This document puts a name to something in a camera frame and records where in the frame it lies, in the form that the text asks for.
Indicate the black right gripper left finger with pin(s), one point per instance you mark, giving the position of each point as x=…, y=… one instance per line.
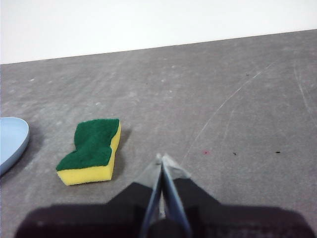
x=99, y=220

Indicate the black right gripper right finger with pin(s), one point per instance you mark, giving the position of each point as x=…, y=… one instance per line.
x=235, y=223

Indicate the yellow green scouring sponge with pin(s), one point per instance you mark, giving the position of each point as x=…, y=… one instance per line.
x=91, y=146

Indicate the light blue round plate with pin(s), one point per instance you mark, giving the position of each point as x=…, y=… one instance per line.
x=11, y=141

